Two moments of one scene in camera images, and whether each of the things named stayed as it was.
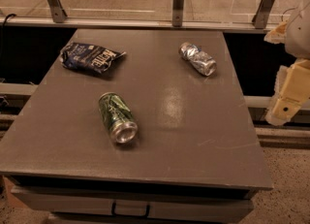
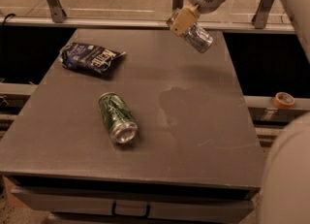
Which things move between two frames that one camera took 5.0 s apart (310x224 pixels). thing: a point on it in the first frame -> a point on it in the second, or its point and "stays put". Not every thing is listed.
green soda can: [118, 117] stays put
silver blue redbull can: [199, 58] -> [199, 38]
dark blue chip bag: [88, 58] stays put
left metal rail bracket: [58, 14] stays put
